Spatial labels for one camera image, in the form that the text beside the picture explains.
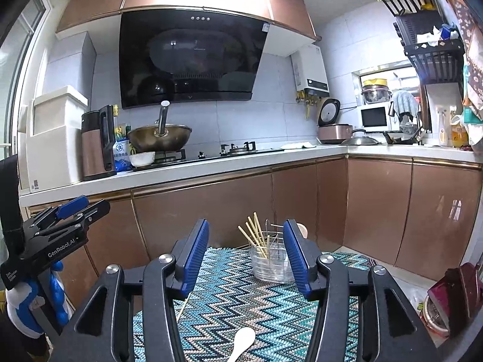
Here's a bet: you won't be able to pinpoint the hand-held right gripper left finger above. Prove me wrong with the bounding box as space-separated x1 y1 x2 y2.
49 218 210 362

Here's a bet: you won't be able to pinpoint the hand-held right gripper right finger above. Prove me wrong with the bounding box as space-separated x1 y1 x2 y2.
283 219 440 362

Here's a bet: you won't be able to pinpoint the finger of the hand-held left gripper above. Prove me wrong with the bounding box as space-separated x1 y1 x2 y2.
30 195 90 231
38 200 111 243

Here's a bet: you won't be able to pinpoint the group of wooden chopsticks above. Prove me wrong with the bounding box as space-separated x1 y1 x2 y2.
238 212 282 261

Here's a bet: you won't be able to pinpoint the single bamboo chopstick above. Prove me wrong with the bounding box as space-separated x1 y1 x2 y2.
176 296 190 323

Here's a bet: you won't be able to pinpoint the person's left hand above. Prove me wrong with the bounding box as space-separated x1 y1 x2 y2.
5 261 75 340

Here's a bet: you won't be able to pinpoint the blue plastic packet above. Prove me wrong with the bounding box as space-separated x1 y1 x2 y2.
112 139 133 173

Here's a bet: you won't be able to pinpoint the brown and black kettle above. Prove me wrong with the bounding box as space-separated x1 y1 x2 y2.
81 105 117 182

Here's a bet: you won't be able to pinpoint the white foam box with lid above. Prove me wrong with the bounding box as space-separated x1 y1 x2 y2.
26 85 90 194

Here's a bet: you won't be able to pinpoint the teal zigzag knit mat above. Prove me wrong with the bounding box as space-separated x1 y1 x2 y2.
132 247 382 362

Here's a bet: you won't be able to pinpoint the white bowl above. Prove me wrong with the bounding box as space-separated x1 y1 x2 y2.
129 151 156 169

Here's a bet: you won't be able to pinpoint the brown base cabinet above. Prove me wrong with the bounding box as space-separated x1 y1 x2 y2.
28 156 483 283

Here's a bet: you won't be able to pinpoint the white kitchen countertop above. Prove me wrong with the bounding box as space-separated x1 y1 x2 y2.
19 141 483 208

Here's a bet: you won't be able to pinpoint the black gas stove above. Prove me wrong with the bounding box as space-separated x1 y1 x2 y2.
130 141 285 171

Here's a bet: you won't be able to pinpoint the brown rice cooker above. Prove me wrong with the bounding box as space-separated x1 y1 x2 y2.
318 97 354 144

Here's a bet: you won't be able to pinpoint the steel pan lid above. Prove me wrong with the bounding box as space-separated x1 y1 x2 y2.
341 128 380 147

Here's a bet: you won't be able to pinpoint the tall white foam box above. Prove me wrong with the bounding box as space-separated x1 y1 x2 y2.
45 30 97 129

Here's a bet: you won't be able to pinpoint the maroon bag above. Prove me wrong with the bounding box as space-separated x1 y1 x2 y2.
426 262 482 338

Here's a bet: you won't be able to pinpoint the black frying pan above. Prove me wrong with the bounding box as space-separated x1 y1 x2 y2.
382 128 424 146

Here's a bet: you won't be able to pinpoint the white microwave oven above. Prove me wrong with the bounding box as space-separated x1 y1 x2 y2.
357 102 393 133

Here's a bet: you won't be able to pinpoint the black range hood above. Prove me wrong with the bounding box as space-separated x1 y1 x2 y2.
119 6 269 110

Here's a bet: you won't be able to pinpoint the stacked steel and yellow bowls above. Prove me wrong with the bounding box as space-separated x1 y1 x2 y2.
360 78 392 105

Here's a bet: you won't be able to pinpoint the grey blue towel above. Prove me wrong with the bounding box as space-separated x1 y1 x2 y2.
390 90 421 116

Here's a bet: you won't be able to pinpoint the white water heater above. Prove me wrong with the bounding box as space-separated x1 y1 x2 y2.
290 43 330 102

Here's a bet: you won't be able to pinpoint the clear spray bottle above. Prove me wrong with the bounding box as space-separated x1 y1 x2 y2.
436 106 452 148

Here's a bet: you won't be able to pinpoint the yellow liquid bottle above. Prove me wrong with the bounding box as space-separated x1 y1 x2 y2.
451 115 469 149

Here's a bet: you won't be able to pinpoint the patterned hanging cloth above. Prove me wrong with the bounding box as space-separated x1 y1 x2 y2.
443 0 483 140

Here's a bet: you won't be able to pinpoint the metal wok with handle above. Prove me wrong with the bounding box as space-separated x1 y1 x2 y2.
126 100 193 152

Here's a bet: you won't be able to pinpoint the black wall shelf rack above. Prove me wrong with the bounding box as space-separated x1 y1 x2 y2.
377 0 467 84

